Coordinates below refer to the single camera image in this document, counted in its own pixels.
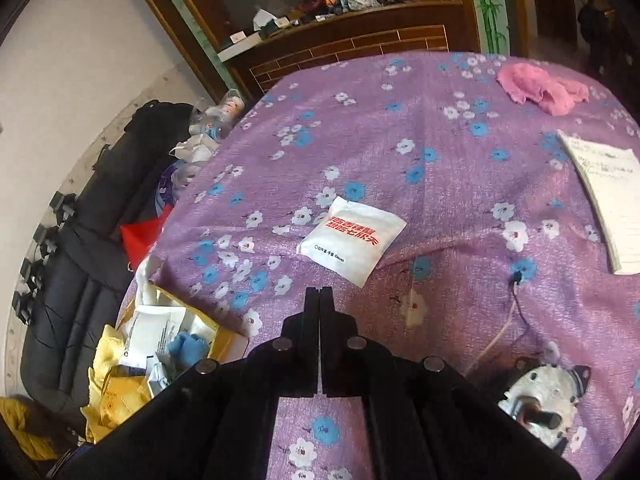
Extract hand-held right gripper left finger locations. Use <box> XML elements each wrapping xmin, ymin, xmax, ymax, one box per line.
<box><xmin>55</xmin><ymin>286</ymin><xmax>321</xmax><ymax>480</ymax></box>

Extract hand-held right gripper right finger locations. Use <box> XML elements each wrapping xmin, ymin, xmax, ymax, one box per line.
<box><xmin>320</xmin><ymin>286</ymin><xmax>581</xmax><ymax>480</ymax></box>

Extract gold cardboard box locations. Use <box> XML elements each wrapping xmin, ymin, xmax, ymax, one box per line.
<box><xmin>119</xmin><ymin>282</ymin><xmax>250</xmax><ymax>376</ymax></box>

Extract white packet with red print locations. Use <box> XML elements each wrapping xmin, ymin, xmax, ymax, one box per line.
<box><xmin>296</xmin><ymin>196</ymin><xmax>407</xmax><ymax>289</ymax></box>

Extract white paper leaflet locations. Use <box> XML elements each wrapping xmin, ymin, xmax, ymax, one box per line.
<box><xmin>120</xmin><ymin>305</ymin><xmax>188</xmax><ymax>368</ymax></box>

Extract red paper bag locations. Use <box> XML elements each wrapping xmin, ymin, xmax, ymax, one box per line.
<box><xmin>120</xmin><ymin>204</ymin><xmax>175</xmax><ymax>271</ymax></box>

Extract purple floral bedsheet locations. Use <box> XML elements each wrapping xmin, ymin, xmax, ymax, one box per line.
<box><xmin>117</xmin><ymin>50</ymin><xmax>640</xmax><ymax>480</ymax></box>

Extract plastic bottle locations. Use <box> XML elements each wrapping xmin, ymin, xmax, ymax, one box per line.
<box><xmin>170</xmin><ymin>97</ymin><xmax>248</xmax><ymax>167</ymax></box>

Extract black leather sofa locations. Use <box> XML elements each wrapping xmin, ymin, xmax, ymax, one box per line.
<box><xmin>20</xmin><ymin>100</ymin><xmax>196</xmax><ymax>411</ymax></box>

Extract black electric motor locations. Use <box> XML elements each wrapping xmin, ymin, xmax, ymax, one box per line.
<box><xmin>497</xmin><ymin>357</ymin><xmax>593</xmax><ymax>453</ymax></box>

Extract wooden cabinet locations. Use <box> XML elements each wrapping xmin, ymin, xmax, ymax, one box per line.
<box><xmin>120</xmin><ymin>0</ymin><xmax>536</xmax><ymax>106</ymax></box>

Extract flat white box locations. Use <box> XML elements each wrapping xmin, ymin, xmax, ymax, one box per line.
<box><xmin>217</xmin><ymin>39</ymin><xmax>262</xmax><ymax>62</ymax></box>

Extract yellow garment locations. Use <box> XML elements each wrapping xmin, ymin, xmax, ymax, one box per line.
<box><xmin>0</xmin><ymin>396</ymin><xmax>61</xmax><ymax>462</ymax></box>

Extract white notebook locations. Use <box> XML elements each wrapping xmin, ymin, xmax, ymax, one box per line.
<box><xmin>556</xmin><ymin>129</ymin><xmax>640</xmax><ymax>276</ymax></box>

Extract pink cloth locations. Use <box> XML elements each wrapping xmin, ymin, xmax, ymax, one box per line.
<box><xmin>496</xmin><ymin>62</ymin><xmax>591</xmax><ymax>117</ymax></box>

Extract dark hanging clothes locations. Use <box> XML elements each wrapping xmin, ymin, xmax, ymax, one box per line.
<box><xmin>577</xmin><ymin>0</ymin><xmax>638</xmax><ymax>78</ymax></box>

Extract motor cable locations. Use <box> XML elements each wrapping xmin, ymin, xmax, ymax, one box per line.
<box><xmin>462</xmin><ymin>270</ymin><xmax>532</xmax><ymax>377</ymax></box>

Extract bamboo wall poster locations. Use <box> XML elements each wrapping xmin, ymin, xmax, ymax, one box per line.
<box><xmin>467</xmin><ymin>0</ymin><xmax>511</xmax><ymax>56</ymax></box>

